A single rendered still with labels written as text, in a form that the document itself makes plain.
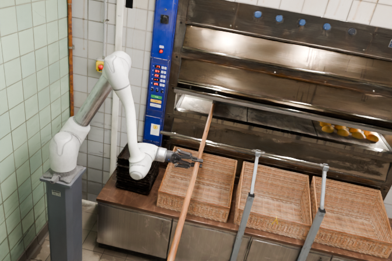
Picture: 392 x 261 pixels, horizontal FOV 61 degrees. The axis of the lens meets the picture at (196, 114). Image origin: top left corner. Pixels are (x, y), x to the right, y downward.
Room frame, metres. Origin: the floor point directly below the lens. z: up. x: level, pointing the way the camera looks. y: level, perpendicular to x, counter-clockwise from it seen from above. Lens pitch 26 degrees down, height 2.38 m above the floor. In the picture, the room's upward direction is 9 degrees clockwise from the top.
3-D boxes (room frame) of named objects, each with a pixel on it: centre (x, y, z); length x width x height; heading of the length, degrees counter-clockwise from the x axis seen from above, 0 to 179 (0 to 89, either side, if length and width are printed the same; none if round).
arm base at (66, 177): (1.65, 0.77, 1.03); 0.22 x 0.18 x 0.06; 173
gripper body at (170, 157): (1.77, 0.10, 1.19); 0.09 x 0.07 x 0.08; 85
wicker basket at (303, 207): (2.12, -0.71, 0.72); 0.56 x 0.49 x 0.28; 85
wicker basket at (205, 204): (2.17, -0.11, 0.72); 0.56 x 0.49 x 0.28; 84
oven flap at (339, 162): (2.39, -0.71, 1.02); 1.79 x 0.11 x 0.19; 85
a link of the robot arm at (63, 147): (1.68, 0.77, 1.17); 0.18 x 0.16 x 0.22; 8
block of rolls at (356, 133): (2.79, -1.33, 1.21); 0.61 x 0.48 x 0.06; 175
